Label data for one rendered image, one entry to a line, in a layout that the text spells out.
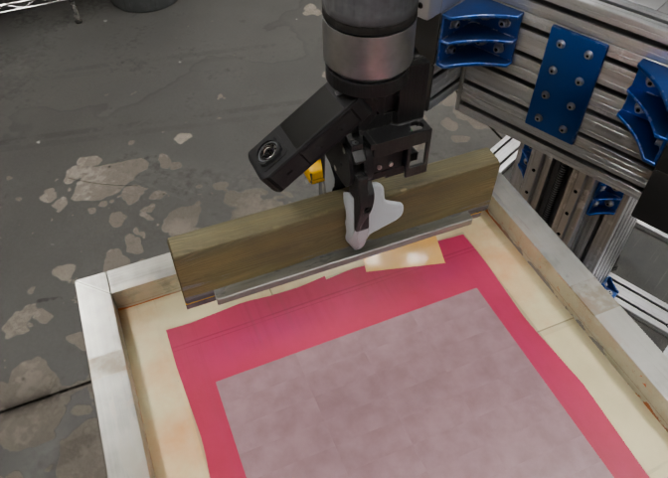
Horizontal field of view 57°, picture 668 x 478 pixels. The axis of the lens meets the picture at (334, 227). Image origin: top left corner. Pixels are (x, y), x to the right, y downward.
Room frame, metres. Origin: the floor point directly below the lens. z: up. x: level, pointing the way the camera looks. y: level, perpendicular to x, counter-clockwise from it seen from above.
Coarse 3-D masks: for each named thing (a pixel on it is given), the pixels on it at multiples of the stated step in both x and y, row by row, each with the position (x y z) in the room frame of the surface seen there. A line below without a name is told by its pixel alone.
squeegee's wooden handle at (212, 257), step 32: (448, 160) 0.50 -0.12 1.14; (480, 160) 0.50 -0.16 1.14; (384, 192) 0.45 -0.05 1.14; (416, 192) 0.46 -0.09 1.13; (448, 192) 0.48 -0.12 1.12; (480, 192) 0.49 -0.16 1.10; (224, 224) 0.41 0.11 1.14; (256, 224) 0.41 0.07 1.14; (288, 224) 0.41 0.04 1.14; (320, 224) 0.42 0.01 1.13; (416, 224) 0.47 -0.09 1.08; (192, 256) 0.37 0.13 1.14; (224, 256) 0.38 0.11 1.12; (256, 256) 0.40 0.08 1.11; (288, 256) 0.41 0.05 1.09; (192, 288) 0.37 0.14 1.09
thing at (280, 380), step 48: (192, 336) 0.40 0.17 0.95; (240, 336) 0.40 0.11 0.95; (288, 336) 0.40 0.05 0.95; (336, 336) 0.40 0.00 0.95; (192, 384) 0.34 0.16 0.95; (240, 384) 0.34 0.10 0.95; (288, 384) 0.34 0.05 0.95; (336, 384) 0.34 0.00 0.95; (240, 432) 0.28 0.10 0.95; (288, 432) 0.28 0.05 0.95; (336, 432) 0.28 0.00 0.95; (384, 432) 0.28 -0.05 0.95
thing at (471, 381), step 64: (448, 256) 0.53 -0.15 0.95; (384, 320) 0.43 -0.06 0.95; (448, 320) 0.43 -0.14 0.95; (512, 320) 0.43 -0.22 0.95; (384, 384) 0.34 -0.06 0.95; (448, 384) 0.34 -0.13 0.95; (512, 384) 0.34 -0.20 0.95; (576, 384) 0.34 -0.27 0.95; (448, 448) 0.27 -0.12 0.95; (512, 448) 0.27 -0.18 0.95; (576, 448) 0.27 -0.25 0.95
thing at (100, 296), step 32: (512, 192) 0.61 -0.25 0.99; (512, 224) 0.56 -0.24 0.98; (544, 224) 0.55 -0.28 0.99; (160, 256) 0.50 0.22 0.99; (544, 256) 0.50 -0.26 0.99; (576, 256) 0.50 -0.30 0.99; (96, 288) 0.45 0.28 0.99; (128, 288) 0.45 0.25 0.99; (160, 288) 0.46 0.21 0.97; (576, 288) 0.45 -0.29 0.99; (96, 320) 0.40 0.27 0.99; (576, 320) 0.42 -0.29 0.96; (608, 320) 0.40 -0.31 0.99; (96, 352) 0.36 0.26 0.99; (608, 352) 0.37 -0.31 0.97; (640, 352) 0.36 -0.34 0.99; (96, 384) 0.32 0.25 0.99; (128, 384) 0.32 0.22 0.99; (640, 384) 0.33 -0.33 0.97; (128, 416) 0.28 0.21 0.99; (128, 448) 0.25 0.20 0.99
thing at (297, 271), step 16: (432, 224) 0.47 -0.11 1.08; (448, 224) 0.47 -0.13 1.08; (464, 224) 0.47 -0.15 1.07; (384, 240) 0.44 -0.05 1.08; (400, 240) 0.44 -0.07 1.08; (416, 240) 0.45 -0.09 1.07; (320, 256) 0.42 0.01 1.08; (336, 256) 0.42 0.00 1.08; (352, 256) 0.42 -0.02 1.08; (368, 256) 0.43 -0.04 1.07; (272, 272) 0.40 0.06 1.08; (288, 272) 0.40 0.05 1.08; (304, 272) 0.40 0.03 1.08; (224, 288) 0.38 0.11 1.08; (240, 288) 0.38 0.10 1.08; (256, 288) 0.38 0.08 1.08
